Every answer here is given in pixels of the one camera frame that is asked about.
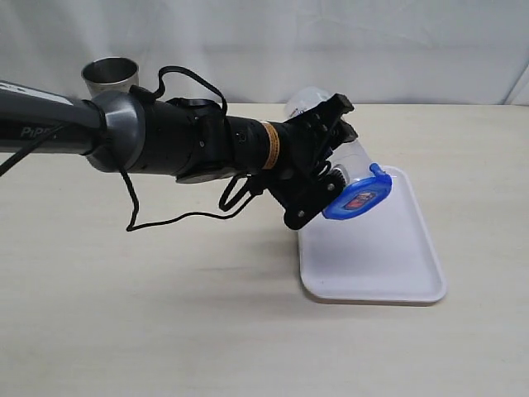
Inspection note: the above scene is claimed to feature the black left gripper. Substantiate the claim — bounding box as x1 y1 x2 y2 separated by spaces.
268 93 355 230

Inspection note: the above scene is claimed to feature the clear plastic container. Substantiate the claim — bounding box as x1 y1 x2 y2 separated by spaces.
284 86 375 187

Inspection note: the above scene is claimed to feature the blue container lid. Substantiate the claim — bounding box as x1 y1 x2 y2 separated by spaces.
322 163 393 221

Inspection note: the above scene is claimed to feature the stainless steel cup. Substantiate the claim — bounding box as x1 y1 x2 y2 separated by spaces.
81 56 140 98

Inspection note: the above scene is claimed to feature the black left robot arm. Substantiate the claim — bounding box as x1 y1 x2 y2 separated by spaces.
1 82 356 230

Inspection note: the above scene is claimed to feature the white plastic tray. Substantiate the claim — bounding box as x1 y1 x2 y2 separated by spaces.
298 165 447 306

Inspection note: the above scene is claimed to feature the white backdrop curtain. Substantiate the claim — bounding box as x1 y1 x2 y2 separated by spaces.
1 1 528 105

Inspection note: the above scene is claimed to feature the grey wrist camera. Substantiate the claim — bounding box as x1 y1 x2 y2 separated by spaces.
327 164 350 189

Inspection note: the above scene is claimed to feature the black cable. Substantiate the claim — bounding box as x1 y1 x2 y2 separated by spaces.
0 65 257 233

